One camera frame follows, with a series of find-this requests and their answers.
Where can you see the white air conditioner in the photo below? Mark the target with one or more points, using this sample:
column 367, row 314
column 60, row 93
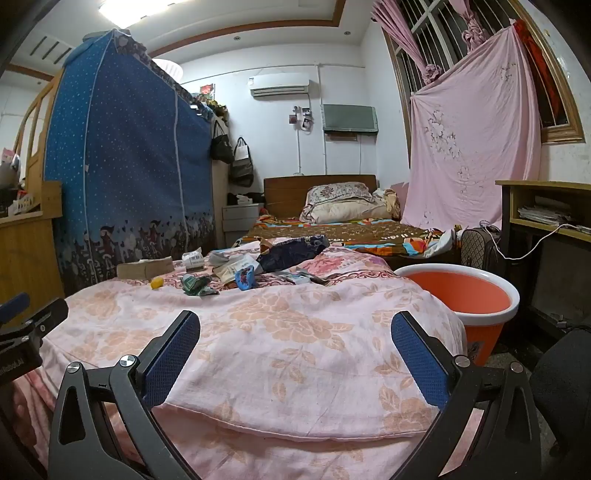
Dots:
column 279, row 84

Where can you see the cream pillow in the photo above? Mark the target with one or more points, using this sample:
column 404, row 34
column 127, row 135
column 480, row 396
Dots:
column 346, row 213

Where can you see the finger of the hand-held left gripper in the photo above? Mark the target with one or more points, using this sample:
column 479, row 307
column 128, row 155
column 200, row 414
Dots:
column 48, row 316
column 16, row 304

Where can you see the wooden bunk frame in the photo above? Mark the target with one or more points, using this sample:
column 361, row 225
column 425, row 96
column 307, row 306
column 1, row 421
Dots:
column 37, row 221

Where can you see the blue fabric wardrobe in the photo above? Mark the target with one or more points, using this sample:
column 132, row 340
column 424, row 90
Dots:
column 129, row 175

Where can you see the wall socket with plugs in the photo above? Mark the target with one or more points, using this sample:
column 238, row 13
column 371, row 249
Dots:
column 300, row 117

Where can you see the green wrapper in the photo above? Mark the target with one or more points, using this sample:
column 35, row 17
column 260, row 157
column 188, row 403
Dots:
column 196, row 284

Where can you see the wooden bed headboard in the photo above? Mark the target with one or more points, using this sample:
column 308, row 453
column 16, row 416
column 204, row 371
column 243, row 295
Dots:
column 284, row 194

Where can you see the small white packet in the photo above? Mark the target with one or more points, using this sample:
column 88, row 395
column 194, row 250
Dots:
column 191, row 261

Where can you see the floral pillow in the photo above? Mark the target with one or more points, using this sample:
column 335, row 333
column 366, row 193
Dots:
column 339, row 194

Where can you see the pink hanging sheet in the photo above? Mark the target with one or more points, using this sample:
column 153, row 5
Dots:
column 475, row 138

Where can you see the black chair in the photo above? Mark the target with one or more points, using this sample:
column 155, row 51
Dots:
column 563, row 397

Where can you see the checkered bag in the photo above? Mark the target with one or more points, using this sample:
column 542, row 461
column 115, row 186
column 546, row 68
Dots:
column 478, row 249

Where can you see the orange plastic bucket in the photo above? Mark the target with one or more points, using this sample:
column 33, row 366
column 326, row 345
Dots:
column 461, row 295

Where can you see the dark blue snack bag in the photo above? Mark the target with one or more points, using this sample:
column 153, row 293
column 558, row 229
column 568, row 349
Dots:
column 286, row 256

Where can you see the yellow bundled clothes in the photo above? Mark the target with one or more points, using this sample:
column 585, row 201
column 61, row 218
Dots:
column 390, row 201

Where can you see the brown cardboard box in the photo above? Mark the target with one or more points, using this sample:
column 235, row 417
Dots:
column 145, row 268

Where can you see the brown patterned blanket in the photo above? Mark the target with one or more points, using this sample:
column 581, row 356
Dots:
column 351, row 233

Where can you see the teal packet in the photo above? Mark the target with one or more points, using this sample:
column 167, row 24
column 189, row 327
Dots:
column 302, row 278

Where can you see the red cloth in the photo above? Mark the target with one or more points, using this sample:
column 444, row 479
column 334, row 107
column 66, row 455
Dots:
column 535, row 55

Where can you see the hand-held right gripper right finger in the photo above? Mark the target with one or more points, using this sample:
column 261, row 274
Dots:
column 421, row 360

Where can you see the white paper wrapper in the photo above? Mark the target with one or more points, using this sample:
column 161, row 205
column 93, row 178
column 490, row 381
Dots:
column 228, row 272

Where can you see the pink tied curtain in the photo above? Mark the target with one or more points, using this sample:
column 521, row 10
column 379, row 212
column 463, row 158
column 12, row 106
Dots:
column 401, row 37
column 475, row 27

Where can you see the ceiling light panel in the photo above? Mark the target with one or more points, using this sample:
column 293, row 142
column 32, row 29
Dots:
column 120, row 5

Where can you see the green covered wall unit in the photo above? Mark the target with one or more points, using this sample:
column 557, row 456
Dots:
column 348, row 117

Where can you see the pink floral quilt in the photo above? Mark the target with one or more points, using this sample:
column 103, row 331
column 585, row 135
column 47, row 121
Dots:
column 286, row 332

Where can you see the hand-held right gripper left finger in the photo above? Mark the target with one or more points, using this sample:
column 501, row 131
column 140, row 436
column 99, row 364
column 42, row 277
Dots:
column 173, row 357

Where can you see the white round lamp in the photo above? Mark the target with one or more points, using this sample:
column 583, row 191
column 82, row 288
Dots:
column 170, row 70

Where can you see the wooden desk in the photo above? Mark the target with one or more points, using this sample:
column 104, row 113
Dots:
column 545, row 184

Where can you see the blue small cloth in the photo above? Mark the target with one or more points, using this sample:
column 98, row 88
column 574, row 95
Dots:
column 244, row 278

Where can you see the grey tote bag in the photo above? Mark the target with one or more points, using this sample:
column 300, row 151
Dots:
column 242, row 164

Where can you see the stack of papers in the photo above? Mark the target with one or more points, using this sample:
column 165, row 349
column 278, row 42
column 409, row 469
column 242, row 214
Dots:
column 542, row 213

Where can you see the barred window wooden frame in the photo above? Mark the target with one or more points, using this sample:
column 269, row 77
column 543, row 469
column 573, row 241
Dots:
column 434, row 27

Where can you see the white nightstand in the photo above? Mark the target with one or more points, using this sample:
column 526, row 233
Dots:
column 240, row 221

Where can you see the black handbag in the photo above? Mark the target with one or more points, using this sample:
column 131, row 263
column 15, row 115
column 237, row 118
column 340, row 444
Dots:
column 221, row 145

